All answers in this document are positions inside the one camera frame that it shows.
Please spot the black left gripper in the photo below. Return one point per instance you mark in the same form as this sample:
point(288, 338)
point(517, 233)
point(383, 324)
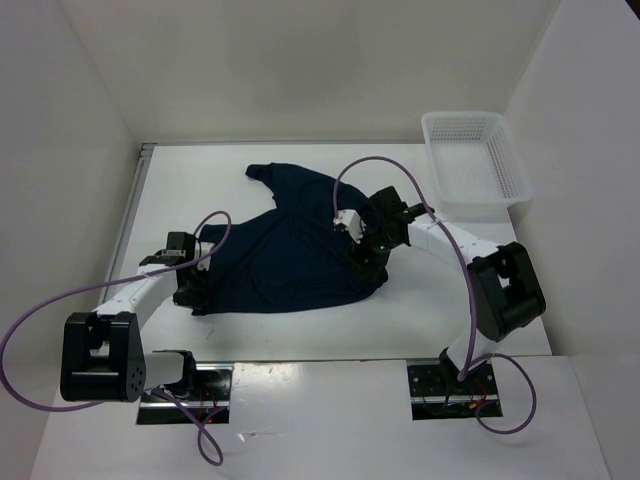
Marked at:
point(194, 301)

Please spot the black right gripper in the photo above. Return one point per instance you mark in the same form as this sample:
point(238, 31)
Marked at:
point(362, 250)

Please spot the navy blue shorts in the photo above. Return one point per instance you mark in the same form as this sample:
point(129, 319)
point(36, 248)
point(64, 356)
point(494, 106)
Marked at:
point(290, 258)

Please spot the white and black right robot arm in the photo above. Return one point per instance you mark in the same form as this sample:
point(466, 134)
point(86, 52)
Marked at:
point(503, 288)

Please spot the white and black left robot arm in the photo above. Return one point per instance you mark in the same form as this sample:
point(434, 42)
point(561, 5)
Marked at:
point(103, 358)

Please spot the white perforated plastic basket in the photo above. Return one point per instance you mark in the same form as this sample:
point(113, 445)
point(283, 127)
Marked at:
point(475, 160)

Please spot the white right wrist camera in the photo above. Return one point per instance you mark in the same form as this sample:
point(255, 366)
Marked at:
point(349, 221)

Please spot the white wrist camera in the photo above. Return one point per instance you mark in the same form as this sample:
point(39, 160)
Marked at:
point(204, 249)
point(349, 221)

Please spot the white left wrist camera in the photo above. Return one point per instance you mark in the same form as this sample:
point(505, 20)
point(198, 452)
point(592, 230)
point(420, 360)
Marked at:
point(204, 249)

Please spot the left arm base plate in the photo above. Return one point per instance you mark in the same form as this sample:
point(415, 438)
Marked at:
point(208, 401)

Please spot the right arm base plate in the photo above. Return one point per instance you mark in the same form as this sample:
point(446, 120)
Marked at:
point(435, 396)

